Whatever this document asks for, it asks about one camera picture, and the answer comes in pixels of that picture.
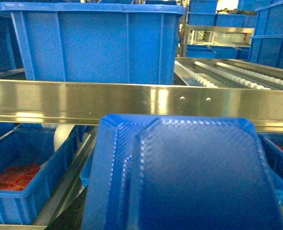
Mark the blue block with knob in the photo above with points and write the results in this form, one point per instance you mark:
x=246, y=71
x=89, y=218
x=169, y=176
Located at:
x=160, y=172

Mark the stainless steel shelf rack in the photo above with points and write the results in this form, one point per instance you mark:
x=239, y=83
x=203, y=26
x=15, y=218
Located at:
x=244, y=90

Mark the blue bin with red parts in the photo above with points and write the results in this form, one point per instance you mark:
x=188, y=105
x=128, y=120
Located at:
x=23, y=146

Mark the red parts in bin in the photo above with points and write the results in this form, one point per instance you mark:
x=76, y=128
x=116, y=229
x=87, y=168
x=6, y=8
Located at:
x=17, y=178

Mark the white roller track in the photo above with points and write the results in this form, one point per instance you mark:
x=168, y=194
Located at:
x=192, y=78

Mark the large blue plastic crate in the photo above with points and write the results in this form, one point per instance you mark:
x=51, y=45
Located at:
x=97, y=42

